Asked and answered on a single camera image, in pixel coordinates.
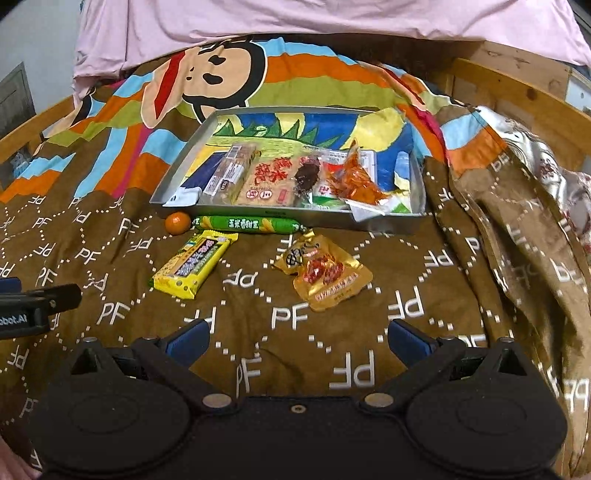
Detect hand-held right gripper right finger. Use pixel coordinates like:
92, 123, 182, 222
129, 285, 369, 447
360, 318, 527, 414

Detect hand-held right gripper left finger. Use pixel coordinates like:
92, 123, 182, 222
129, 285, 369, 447
69, 318, 236, 414

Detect orange red snack packet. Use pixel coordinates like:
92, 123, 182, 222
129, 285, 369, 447
330, 141, 391, 206

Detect white green snack packet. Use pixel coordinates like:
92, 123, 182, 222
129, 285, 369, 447
309, 148, 411, 221

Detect long clear snack bar packet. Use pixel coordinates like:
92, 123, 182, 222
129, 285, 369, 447
203, 143, 259, 204

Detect dark brown snack packet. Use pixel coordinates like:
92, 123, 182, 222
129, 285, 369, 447
291, 154, 324, 204

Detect metal tray with dinosaur print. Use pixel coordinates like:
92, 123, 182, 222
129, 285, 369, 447
148, 110, 426, 232

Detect person's left forearm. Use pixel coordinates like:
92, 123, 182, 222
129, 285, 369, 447
0, 434, 40, 480

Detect yellow snack packet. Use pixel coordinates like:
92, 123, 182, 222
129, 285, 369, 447
152, 231, 239, 301

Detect printed blanket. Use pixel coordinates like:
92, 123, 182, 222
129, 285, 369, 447
0, 34, 591, 480

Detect gold snack packet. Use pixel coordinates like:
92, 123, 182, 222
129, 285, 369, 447
273, 230, 374, 312

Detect small orange mandarin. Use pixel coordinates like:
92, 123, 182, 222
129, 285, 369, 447
165, 211, 192, 234

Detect green sausage stick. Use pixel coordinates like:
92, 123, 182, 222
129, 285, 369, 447
191, 215, 306, 234

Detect dark blue snack packet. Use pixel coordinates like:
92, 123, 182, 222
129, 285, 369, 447
168, 154, 232, 206

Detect tan rice cracker packet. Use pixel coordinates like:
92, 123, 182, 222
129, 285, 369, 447
233, 154, 301, 208

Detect grey door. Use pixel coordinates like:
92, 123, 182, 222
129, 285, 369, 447
0, 62, 37, 134

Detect silver patterned cloth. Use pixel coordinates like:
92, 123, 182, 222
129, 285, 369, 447
475, 105, 591, 254

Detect pink pillow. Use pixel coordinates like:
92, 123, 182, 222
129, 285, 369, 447
71, 0, 591, 100

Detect wooden bed frame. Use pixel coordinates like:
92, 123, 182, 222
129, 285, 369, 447
0, 41, 591, 167

